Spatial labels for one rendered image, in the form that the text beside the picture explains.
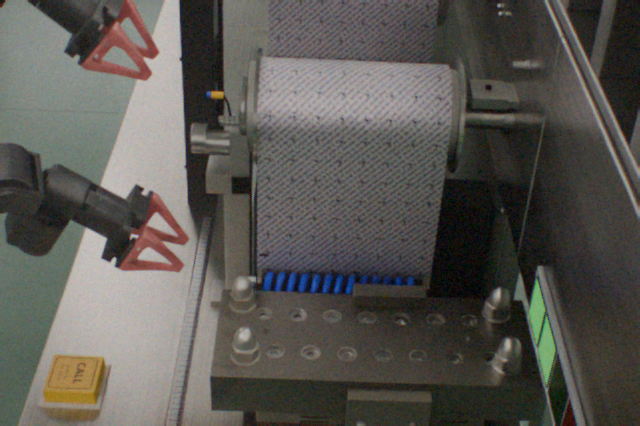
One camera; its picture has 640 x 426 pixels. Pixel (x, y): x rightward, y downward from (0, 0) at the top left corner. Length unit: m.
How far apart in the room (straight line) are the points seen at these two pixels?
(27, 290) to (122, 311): 1.50
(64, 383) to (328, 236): 0.40
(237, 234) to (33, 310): 1.56
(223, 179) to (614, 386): 0.67
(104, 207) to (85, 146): 2.31
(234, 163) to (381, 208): 0.21
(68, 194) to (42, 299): 1.67
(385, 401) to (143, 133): 0.89
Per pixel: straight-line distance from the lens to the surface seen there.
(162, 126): 1.90
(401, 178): 1.23
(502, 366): 1.21
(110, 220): 1.27
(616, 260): 0.84
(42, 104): 3.87
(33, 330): 2.83
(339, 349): 1.22
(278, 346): 1.22
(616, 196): 0.85
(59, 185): 1.26
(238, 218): 1.37
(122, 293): 1.51
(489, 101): 1.23
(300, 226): 1.27
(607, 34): 0.93
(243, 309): 1.26
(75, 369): 1.36
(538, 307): 1.06
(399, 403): 1.18
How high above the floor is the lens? 1.87
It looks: 36 degrees down
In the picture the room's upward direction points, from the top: 3 degrees clockwise
